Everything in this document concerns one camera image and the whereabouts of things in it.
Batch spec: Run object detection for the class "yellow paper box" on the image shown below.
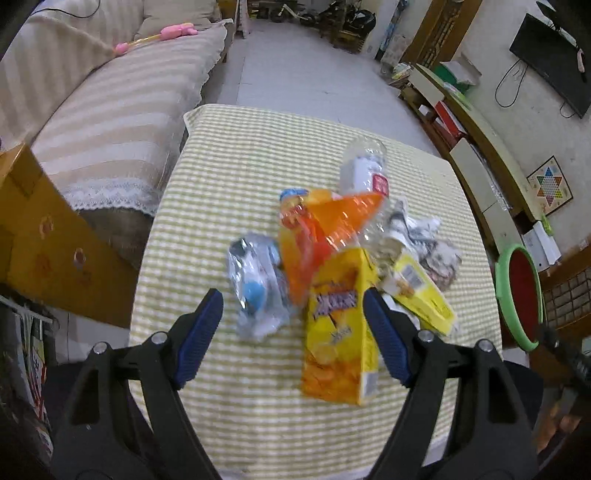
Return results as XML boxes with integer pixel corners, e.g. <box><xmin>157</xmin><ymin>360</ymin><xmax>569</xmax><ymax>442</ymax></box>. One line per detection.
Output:
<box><xmin>381</xmin><ymin>249</ymin><xmax>457</xmax><ymax>336</ymax></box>

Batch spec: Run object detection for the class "orange snack bag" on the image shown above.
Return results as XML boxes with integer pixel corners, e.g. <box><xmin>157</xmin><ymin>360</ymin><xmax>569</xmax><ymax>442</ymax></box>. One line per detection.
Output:
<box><xmin>277</xmin><ymin>188</ymin><xmax>386</xmax><ymax>307</ymax></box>

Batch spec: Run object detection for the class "green red trash bin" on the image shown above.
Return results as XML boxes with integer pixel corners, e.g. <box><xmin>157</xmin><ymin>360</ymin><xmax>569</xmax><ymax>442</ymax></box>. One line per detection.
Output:
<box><xmin>495</xmin><ymin>244</ymin><xmax>544</xmax><ymax>353</ymax></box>

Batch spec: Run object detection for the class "yellow drink carton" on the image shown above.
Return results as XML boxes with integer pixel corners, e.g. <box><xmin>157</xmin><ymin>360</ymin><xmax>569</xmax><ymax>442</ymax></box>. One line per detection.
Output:
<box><xmin>301</xmin><ymin>247</ymin><xmax>379</xmax><ymax>406</ymax></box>

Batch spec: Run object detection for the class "small crumpled newspaper ball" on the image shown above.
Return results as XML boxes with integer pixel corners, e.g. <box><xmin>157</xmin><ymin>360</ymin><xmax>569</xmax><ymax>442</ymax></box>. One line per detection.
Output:
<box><xmin>384</xmin><ymin>199</ymin><xmax>462</xmax><ymax>292</ymax></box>

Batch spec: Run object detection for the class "silver blue snack wrapper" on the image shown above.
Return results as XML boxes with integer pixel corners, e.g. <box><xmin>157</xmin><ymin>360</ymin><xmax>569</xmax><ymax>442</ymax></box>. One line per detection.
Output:
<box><xmin>228</xmin><ymin>233</ymin><xmax>296</xmax><ymax>342</ymax></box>

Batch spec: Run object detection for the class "long tv cabinet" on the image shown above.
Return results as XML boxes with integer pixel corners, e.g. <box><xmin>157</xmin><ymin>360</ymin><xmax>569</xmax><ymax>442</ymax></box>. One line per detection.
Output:
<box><xmin>400</xmin><ymin>65</ymin><xmax>561</xmax><ymax>271</ymax></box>

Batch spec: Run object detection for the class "chinese checkers board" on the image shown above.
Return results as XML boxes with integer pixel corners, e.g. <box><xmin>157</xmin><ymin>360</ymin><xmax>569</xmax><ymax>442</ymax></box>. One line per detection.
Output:
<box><xmin>527</xmin><ymin>156</ymin><xmax>573</xmax><ymax>215</ymax></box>

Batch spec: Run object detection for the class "green checkered tablecloth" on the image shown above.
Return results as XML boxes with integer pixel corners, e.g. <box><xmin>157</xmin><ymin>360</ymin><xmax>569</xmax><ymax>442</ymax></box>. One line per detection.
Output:
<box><xmin>127</xmin><ymin>103</ymin><xmax>505</xmax><ymax>480</ymax></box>

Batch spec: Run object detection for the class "clear plastic water bottle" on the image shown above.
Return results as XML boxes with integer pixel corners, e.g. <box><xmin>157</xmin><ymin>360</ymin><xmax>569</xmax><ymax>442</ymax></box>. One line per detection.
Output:
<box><xmin>339</xmin><ymin>137</ymin><xmax>389</xmax><ymax>197</ymax></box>

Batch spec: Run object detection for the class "striped beige sofa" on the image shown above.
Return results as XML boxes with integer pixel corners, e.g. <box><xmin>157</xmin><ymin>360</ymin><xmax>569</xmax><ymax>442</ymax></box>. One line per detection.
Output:
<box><xmin>1</xmin><ymin>1</ymin><xmax>235</xmax><ymax>266</ymax></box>

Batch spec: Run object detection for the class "pink toy wand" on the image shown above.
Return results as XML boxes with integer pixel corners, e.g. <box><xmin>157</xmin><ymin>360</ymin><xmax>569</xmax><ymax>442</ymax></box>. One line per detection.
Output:
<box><xmin>113</xmin><ymin>23</ymin><xmax>198</xmax><ymax>56</ymax></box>

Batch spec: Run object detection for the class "black wall television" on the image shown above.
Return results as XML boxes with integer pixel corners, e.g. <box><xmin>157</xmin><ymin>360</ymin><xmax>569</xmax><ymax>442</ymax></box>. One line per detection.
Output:
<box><xmin>510</xmin><ymin>13</ymin><xmax>590</xmax><ymax>118</ymax></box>

